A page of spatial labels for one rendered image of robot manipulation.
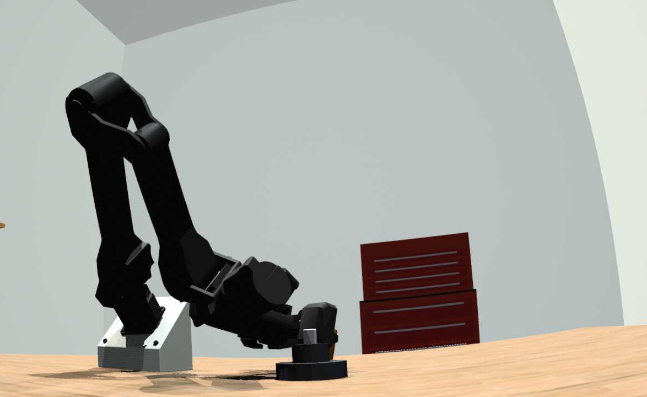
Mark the grey round pedestal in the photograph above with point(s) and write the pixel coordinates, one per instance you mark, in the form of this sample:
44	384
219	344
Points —
311	362

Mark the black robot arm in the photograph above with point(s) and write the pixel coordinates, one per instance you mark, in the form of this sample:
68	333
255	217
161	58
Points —
98	113

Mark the orange knob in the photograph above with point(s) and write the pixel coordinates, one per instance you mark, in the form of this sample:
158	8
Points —
332	348

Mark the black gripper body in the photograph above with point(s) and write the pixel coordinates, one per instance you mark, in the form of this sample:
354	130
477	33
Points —
274	328

